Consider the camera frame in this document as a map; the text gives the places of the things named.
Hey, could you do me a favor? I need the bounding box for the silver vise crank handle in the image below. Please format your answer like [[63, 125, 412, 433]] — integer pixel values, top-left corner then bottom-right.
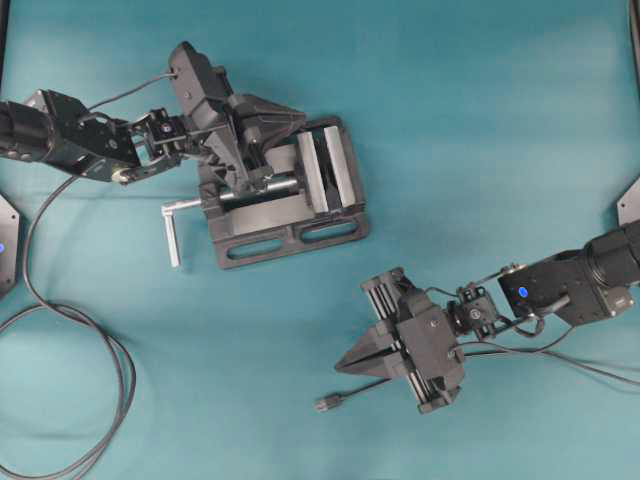
[[161, 198, 201, 268]]

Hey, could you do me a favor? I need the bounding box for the black bench vise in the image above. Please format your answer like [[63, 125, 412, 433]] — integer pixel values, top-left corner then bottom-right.
[[198, 116, 369, 269]]

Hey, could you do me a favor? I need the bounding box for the thin left camera cable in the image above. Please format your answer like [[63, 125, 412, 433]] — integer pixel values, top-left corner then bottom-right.
[[84, 72, 177, 112]]

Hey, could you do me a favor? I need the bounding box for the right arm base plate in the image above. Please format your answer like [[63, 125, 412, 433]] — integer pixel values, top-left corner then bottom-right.
[[616, 177, 640, 226]]

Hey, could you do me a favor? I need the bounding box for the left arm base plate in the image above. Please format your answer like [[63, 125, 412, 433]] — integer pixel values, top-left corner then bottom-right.
[[0, 196, 21, 298]]

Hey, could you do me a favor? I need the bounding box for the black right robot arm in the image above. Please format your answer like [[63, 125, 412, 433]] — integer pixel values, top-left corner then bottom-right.
[[335, 221, 639, 413]]

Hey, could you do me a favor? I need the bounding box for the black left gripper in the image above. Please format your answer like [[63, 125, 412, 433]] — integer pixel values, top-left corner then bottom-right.
[[187, 92, 306, 193]]

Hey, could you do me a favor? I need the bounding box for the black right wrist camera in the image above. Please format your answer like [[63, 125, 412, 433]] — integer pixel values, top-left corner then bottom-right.
[[397, 290, 464, 404]]

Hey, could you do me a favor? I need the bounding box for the black USB cable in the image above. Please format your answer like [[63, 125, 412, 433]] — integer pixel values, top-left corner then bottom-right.
[[313, 344, 640, 413]]

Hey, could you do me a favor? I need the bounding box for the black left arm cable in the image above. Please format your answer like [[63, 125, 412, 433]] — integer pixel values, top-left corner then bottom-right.
[[0, 172, 137, 480]]

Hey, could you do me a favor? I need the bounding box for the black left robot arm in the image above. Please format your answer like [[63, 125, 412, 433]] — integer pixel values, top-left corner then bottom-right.
[[1, 90, 306, 195]]

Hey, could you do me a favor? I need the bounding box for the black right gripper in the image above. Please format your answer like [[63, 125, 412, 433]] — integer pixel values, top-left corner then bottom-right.
[[335, 267, 464, 414]]

